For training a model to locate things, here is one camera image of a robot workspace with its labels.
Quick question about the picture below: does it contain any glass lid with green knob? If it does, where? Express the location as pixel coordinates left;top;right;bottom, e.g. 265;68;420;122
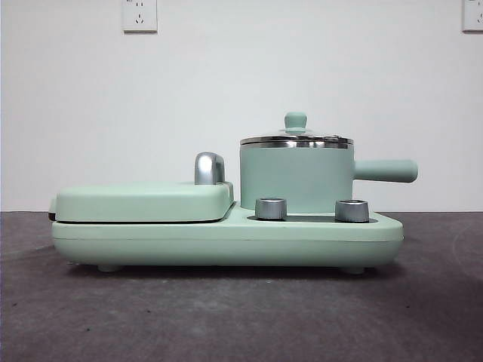
240;111;355;146

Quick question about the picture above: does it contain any mint green steamer pot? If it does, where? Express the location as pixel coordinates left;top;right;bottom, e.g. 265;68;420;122
239;142;419;212

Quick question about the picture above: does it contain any silver control knob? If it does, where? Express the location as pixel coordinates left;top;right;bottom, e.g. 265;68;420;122
254;197;286;220
334;198;369;222

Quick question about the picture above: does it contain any mint green breakfast machine base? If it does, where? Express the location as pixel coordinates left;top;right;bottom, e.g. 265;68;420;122
51;199;404;273

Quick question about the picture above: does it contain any mint green griddle cover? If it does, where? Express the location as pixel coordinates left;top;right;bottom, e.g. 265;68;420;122
48;179;235;225

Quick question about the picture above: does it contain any chrome griddle cover handle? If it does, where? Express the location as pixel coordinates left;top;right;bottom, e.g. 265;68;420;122
193;151;226;186

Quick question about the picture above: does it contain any white wall socket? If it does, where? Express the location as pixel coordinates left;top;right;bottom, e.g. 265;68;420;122
121;0;158;34
461;0;483;34

